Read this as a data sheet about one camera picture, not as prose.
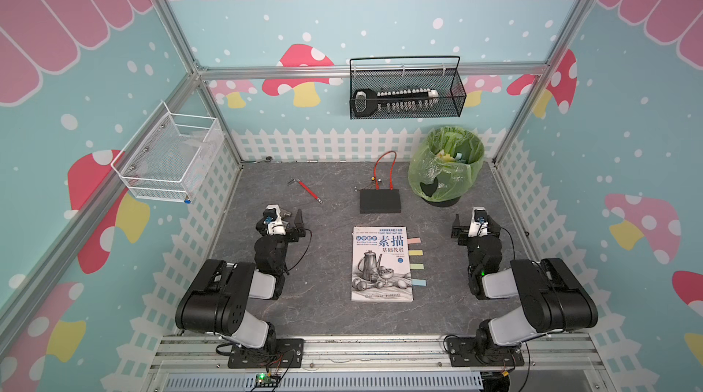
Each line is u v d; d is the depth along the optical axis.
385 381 0.71
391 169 1.13
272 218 0.74
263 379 0.73
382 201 1.06
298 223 0.81
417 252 0.93
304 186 1.13
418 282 0.87
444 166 0.87
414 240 0.95
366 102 0.89
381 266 0.89
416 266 0.90
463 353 0.74
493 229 0.81
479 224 0.75
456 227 0.84
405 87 0.92
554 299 0.47
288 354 0.74
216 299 0.45
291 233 0.80
